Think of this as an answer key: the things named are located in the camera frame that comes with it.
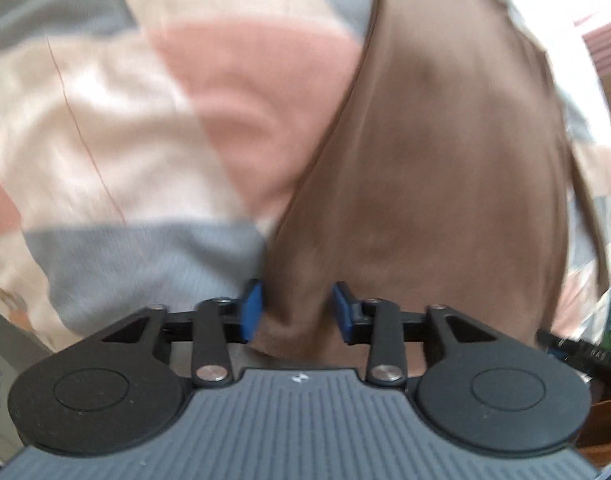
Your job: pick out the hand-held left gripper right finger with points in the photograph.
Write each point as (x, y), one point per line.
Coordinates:
(343, 310)

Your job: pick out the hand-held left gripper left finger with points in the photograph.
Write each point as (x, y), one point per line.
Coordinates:
(251, 310)

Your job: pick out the brown garment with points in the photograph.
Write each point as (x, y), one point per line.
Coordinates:
(435, 185)

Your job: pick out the pink grey patterned bed blanket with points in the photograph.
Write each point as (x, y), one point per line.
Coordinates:
(135, 135)

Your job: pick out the pink curtain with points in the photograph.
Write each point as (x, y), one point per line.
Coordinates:
(608, 45)

